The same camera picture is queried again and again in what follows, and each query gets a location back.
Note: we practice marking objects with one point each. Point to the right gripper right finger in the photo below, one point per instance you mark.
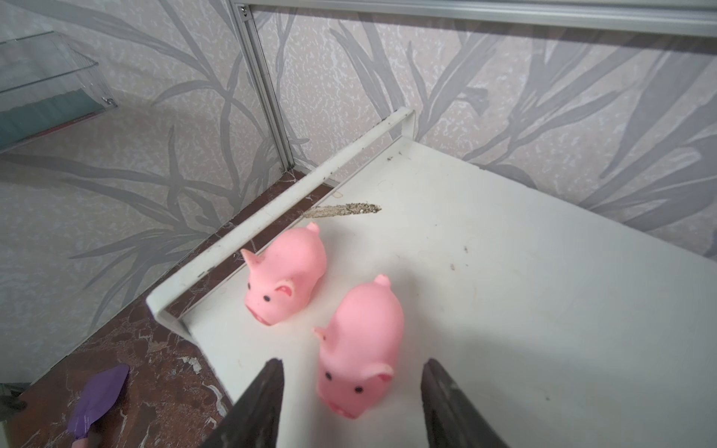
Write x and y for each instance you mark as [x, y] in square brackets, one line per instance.
[451, 419]

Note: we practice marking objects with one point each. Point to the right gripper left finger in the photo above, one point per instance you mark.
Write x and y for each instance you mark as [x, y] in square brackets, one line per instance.
[254, 419]

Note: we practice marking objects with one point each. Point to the pink pig toy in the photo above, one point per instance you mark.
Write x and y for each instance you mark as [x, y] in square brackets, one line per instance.
[281, 280]
[359, 348]

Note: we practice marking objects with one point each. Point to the white two-tier shelf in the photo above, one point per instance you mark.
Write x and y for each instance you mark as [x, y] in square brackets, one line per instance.
[561, 328]

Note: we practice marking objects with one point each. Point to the clear plastic wall bin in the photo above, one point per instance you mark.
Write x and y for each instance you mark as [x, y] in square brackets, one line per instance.
[47, 84]

